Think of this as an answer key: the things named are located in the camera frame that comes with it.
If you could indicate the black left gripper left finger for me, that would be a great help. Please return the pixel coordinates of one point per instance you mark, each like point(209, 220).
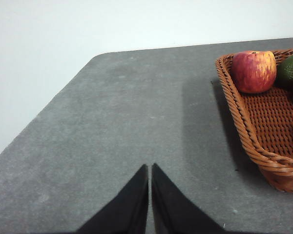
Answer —
point(127, 214)

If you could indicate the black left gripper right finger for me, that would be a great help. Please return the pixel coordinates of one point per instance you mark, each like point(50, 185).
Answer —
point(175, 214)

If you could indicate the brown wicker basket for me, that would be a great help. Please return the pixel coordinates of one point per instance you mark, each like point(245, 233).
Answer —
point(271, 126)

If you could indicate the red yellow apple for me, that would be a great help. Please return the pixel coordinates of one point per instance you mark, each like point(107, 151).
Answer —
point(254, 72)

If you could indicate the green avocado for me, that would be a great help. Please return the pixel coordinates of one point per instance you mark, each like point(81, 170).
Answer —
point(290, 70)

